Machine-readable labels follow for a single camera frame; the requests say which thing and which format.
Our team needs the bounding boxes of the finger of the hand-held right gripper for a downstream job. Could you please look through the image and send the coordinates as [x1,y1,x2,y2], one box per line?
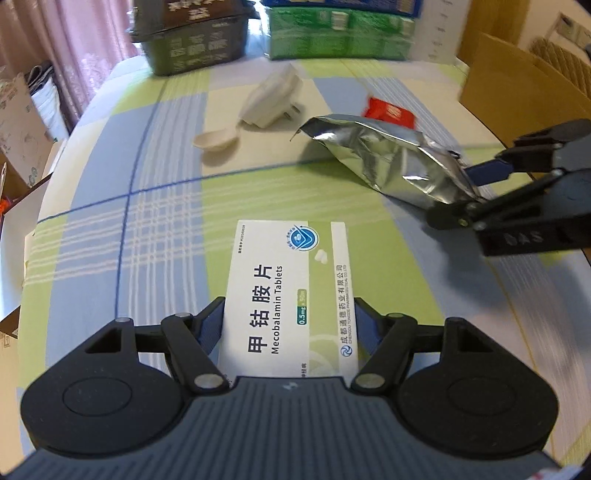
[462,119,591,186]
[427,167,591,257]

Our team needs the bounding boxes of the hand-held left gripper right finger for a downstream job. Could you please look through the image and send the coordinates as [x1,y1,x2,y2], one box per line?
[351,298,497,393]

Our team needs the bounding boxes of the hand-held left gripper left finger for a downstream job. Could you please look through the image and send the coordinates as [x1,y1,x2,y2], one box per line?
[85,296,229,393]

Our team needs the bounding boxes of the white medicine box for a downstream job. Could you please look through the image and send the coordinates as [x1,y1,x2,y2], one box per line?
[217,219,358,379]

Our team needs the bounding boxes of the brown cardboard box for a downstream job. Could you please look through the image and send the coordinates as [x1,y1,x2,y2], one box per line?
[457,32,591,153]

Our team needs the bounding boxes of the silver foil bag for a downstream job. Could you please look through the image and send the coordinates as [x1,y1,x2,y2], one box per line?
[291,114,485,213]

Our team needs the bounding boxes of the red candy packet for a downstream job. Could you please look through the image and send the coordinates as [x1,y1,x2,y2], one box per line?
[361,96,416,127]

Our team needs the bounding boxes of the white plug adapter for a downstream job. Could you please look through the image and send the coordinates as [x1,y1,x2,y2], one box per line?
[240,65,305,130]

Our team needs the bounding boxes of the checkered cloth desktop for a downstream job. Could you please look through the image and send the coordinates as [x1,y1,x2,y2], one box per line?
[23,53,591,467]

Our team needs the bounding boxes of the white carton box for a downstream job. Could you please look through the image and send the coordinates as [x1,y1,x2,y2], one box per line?
[416,0,467,58]

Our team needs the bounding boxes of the beige plastic spoon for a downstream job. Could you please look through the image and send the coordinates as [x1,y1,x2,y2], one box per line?
[193,127,241,152]

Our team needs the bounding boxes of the green carton box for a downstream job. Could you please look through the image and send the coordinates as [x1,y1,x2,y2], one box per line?
[265,7,416,61]

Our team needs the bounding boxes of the blue carton box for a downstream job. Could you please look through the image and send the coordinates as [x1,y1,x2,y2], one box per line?
[261,0,423,17]

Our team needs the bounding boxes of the white shopping bag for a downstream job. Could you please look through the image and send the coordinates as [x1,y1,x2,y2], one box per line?
[25,62,70,139]

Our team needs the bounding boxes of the dark Honglu food box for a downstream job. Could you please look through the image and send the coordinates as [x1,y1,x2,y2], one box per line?
[127,0,254,77]

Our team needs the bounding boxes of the pink curtain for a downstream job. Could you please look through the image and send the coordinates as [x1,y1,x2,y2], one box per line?
[0,0,153,130]

